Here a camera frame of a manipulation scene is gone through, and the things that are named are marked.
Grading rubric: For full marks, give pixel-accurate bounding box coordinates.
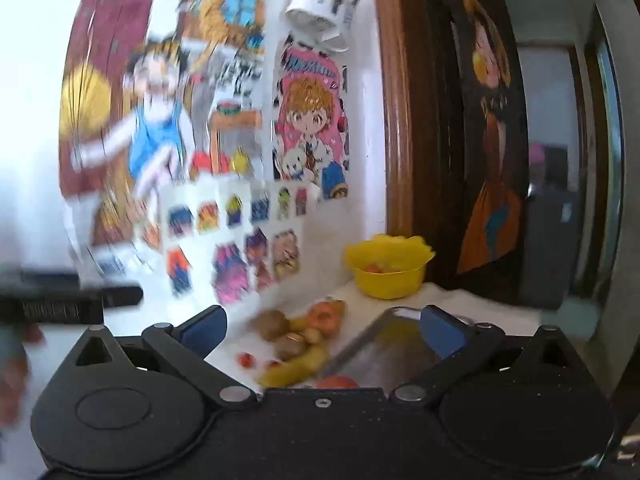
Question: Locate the person's left forearm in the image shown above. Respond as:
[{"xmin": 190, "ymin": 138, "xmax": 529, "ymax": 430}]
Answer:
[{"xmin": 0, "ymin": 324, "xmax": 38, "ymax": 436}]

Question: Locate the yellow plastic bowl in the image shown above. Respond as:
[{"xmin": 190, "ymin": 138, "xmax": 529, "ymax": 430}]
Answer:
[{"xmin": 344, "ymin": 233, "xmax": 436, "ymax": 300}]

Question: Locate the red orange apple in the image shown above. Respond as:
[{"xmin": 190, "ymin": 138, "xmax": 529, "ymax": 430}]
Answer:
[
  {"xmin": 314, "ymin": 374, "xmax": 362, "ymax": 390},
  {"xmin": 305, "ymin": 299, "xmax": 347, "ymax": 334}
]

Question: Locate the dark door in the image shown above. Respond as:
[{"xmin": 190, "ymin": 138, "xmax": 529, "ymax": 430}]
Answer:
[{"xmin": 424, "ymin": 0, "xmax": 532, "ymax": 302}]

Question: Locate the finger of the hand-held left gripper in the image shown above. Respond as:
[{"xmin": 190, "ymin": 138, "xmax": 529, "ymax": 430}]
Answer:
[{"xmin": 102, "ymin": 284, "xmax": 144, "ymax": 309}]

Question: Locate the pink cartoon girl poster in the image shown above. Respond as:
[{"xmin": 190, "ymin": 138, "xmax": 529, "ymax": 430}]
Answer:
[{"xmin": 271, "ymin": 35, "xmax": 352, "ymax": 202}]

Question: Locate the white mug with pens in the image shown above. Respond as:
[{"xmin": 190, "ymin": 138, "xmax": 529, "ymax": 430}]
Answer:
[{"xmin": 284, "ymin": 0, "xmax": 364, "ymax": 54}]

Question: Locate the metal tray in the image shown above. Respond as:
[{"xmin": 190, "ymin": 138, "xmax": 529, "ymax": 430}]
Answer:
[{"xmin": 327, "ymin": 305, "xmax": 482, "ymax": 391}]

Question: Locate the large brown kiwi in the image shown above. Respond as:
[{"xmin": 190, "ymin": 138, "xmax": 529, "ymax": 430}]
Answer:
[{"xmin": 251, "ymin": 309, "xmax": 290, "ymax": 342}]

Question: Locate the cartoon figure door poster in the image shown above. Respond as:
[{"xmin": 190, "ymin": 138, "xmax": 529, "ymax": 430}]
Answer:
[{"xmin": 451, "ymin": 0, "xmax": 529, "ymax": 277}]

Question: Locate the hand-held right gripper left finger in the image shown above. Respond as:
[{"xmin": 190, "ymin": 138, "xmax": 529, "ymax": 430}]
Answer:
[{"xmin": 75, "ymin": 305, "xmax": 257, "ymax": 406}]

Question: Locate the cartoon houses paper sheet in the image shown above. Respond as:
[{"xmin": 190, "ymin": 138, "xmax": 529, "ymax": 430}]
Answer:
[{"xmin": 142, "ymin": 182, "xmax": 322, "ymax": 309}]

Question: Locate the dark inner door frame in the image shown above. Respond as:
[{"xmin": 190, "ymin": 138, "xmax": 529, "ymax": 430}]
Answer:
[{"xmin": 570, "ymin": 4, "xmax": 627, "ymax": 302}]

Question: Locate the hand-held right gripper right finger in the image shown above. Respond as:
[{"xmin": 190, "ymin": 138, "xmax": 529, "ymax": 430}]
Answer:
[{"xmin": 389, "ymin": 304, "xmax": 576, "ymax": 408}]

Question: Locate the large cartoon wall poster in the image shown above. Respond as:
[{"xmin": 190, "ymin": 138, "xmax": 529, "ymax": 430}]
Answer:
[{"xmin": 57, "ymin": 0, "xmax": 267, "ymax": 281}]

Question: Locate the brown wooden door frame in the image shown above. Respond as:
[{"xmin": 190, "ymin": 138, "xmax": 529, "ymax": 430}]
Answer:
[{"xmin": 371, "ymin": 0, "xmax": 437, "ymax": 242}]

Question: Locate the grey cabinet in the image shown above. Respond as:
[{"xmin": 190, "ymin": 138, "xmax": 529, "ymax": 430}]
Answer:
[{"xmin": 524, "ymin": 189, "xmax": 582, "ymax": 307}]

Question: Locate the large yellow banana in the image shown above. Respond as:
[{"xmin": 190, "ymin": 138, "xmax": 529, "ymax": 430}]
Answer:
[{"xmin": 259, "ymin": 344, "xmax": 331, "ymax": 389}]

